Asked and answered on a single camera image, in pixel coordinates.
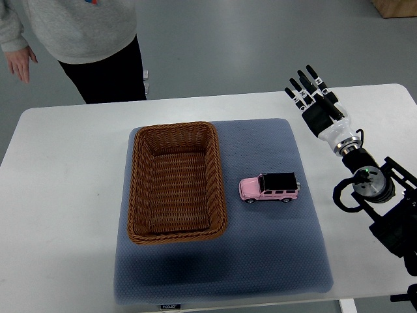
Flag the person in grey hoodie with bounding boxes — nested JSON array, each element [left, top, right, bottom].
[[0, 0, 148, 105]]

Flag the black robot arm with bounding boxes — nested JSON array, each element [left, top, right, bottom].
[[285, 65, 416, 276]]

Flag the person's bare hand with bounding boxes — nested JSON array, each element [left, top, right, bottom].
[[4, 46, 38, 83]]

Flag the black cable loop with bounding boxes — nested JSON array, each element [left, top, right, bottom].
[[332, 178, 362, 213]]

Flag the brown cardboard box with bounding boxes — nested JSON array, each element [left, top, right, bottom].
[[371, 0, 416, 18]]

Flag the black table control panel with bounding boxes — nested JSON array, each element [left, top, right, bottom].
[[160, 304, 181, 311]]

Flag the white table leg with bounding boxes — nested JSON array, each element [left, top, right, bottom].
[[339, 299, 358, 313]]

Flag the brown wicker basket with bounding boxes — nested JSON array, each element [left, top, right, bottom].
[[127, 121, 228, 245]]

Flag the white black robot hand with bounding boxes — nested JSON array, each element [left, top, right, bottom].
[[284, 65, 359, 153]]

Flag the blue-grey textured mat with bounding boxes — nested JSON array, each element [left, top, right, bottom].
[[114, 119, 333, 305]]

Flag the pink toy car black roof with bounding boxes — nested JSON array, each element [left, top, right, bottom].
[[238, 172, 300, 203]]

